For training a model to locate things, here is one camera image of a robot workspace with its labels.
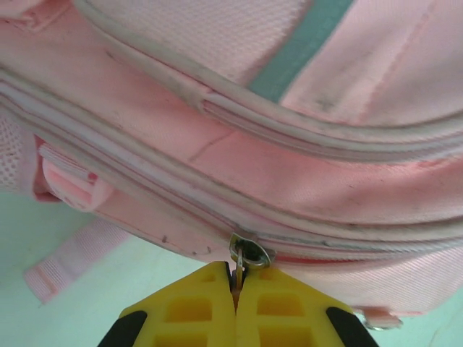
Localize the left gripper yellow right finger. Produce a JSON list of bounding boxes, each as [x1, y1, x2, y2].
[[237, 266, 377, 347]]

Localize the pink backpack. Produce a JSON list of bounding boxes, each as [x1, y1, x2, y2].
[[0, 0, 463, 332]]

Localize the silver metal zipper slider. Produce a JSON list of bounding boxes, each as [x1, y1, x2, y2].
[[229, 231, 278, 287]]

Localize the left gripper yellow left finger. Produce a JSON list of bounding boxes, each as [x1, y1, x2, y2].
[[97, 260, 239, 347]]

